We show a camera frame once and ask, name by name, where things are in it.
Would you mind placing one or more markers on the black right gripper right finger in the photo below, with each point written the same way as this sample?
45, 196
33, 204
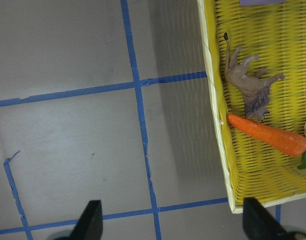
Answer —
259, 224

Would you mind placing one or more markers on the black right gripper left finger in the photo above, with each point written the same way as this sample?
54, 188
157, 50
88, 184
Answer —
90, 224

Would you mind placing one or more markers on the yellow woven tray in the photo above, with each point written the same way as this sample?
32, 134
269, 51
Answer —
277, 33

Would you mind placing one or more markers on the orange toy carrot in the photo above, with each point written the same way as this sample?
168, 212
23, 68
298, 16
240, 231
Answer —
288, 142

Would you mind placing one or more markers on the brown toy animal figure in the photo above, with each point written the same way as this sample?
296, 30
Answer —
254, 90

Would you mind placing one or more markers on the purple foam cube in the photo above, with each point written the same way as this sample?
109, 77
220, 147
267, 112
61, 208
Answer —
245, 3

